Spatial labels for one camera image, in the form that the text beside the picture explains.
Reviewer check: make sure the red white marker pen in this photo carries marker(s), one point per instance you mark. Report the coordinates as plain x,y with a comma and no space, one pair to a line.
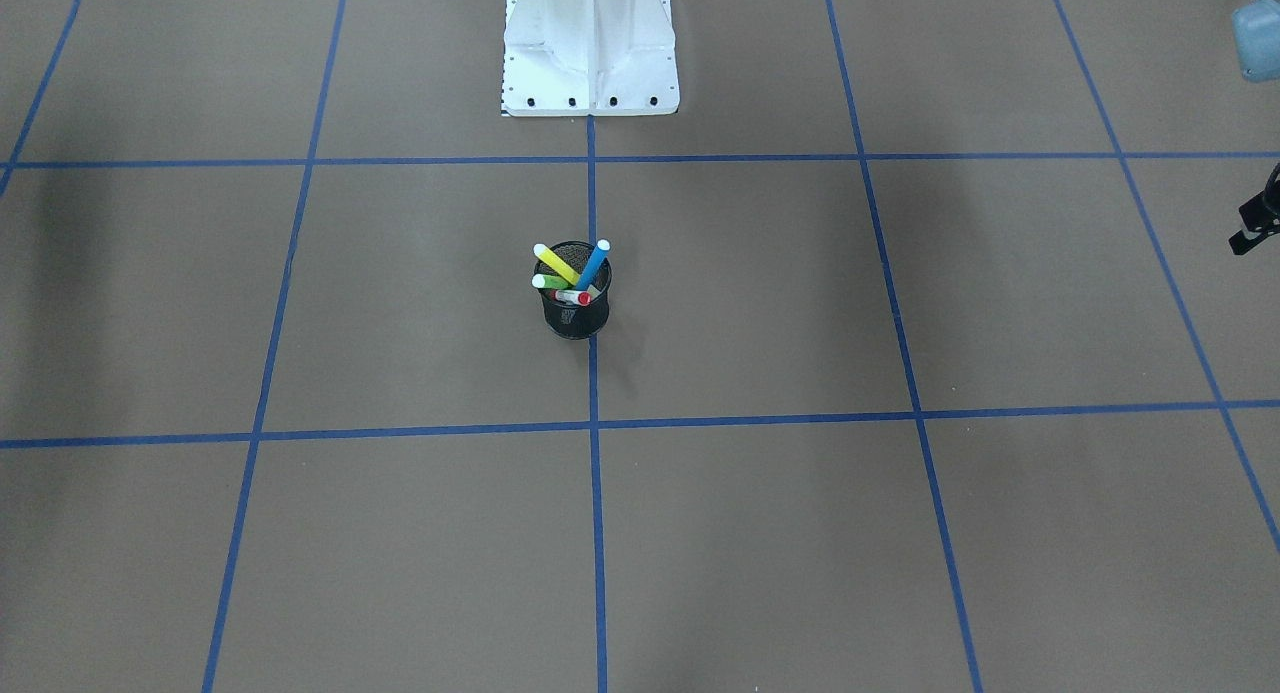
573,297

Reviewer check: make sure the blue marker pen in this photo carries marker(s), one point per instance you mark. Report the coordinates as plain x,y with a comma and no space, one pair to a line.
593,265

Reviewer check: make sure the green highlighter pen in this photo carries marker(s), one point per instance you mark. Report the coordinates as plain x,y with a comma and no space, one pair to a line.
545,281

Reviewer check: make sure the yellow highlighter pen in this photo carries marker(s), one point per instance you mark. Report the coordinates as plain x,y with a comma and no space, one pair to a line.
555,262

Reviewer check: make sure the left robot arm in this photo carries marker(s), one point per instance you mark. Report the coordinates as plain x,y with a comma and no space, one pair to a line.
1256,33

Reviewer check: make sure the black mesh pen cup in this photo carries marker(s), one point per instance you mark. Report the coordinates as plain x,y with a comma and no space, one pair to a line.
574,322

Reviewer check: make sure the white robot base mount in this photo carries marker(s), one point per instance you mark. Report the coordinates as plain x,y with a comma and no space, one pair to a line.
589,58

